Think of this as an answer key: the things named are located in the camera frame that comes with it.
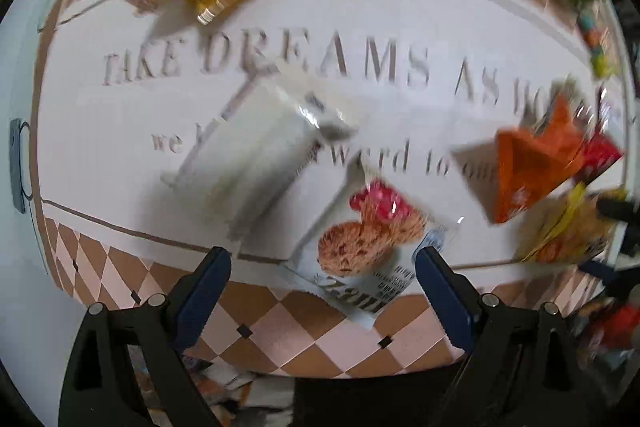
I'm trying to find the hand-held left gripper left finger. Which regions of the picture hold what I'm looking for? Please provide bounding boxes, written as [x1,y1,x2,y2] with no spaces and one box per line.
[59,246,232,427]

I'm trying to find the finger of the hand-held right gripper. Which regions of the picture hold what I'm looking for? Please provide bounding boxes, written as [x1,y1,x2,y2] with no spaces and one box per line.
[579,258,640,308]
[596,198,640,222]

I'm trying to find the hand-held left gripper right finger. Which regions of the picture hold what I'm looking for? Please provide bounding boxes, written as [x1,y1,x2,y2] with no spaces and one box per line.
[414,246,587,427]

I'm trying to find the large yellow snack packet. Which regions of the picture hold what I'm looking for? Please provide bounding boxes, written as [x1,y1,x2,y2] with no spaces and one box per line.
[517,184,618,265]

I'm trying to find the white cookie packet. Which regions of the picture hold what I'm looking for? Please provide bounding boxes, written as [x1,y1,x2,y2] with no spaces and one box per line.
[279,177,461,333]

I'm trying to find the plain orange snack packet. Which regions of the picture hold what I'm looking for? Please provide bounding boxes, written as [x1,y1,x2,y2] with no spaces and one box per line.
[450,94,588,225]

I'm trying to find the red orange object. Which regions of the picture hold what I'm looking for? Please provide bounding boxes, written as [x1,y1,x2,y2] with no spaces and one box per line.
[574,291,638,360]

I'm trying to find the pile of papers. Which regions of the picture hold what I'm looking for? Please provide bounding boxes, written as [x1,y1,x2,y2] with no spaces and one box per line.
[126,346,297,427]

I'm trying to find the colourful packet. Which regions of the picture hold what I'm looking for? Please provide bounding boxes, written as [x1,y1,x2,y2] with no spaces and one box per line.
[574,4,622,78]

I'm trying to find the checkered printed mat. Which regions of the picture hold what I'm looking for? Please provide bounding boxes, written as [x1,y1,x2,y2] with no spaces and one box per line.
[30,0,632,380]

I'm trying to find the blue grey device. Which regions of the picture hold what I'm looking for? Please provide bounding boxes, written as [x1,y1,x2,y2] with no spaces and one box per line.
[9,118,32,214]

